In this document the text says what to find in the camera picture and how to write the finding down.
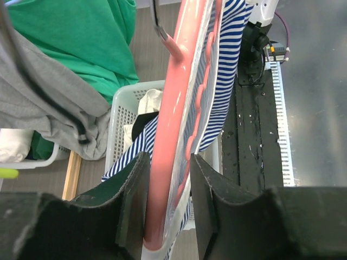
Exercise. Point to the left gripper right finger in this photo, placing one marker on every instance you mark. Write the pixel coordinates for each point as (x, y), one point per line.
(281, 223)

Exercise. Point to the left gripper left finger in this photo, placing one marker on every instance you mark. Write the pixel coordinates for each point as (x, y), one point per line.
(106, 222)

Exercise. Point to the lime green hanger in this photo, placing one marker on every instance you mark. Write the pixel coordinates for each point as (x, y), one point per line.
(6, 173)

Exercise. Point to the blue white striped tank top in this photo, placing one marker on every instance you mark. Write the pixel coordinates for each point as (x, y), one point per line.
(215, 102)

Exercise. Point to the pink hanger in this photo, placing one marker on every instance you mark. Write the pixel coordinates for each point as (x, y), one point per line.
(181, 118)

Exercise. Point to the black tank top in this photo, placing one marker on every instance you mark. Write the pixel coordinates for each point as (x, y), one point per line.
(140, 122)

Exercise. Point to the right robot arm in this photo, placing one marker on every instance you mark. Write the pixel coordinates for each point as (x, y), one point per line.
(252, 60)

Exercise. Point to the grey tank top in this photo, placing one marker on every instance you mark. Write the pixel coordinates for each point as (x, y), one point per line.
(41, 94)

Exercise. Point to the green tank top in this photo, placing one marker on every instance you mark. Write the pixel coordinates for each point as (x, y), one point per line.
(82, 51)

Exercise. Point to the wooden clothes rack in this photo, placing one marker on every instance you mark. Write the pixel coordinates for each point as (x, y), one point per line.
(72, 176)

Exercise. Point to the white plastic laundry basket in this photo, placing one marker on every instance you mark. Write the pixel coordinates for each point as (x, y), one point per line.
(124, 111)

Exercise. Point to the white cloth in back basket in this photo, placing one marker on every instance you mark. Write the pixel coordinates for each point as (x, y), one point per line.
(15, 144)

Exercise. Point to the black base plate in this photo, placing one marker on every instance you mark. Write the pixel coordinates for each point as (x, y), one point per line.
(251, 154)

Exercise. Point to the white slotted cable duct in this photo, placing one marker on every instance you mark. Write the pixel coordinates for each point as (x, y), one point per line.
(283, 131)

